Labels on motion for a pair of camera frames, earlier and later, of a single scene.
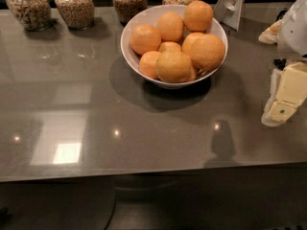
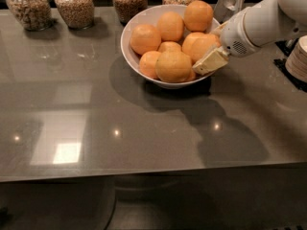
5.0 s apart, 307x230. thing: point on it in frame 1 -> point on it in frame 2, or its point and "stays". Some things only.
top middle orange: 171,26 stays
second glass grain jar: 76,5 stays
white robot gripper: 294,33 -> 235,36
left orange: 145,38 stays
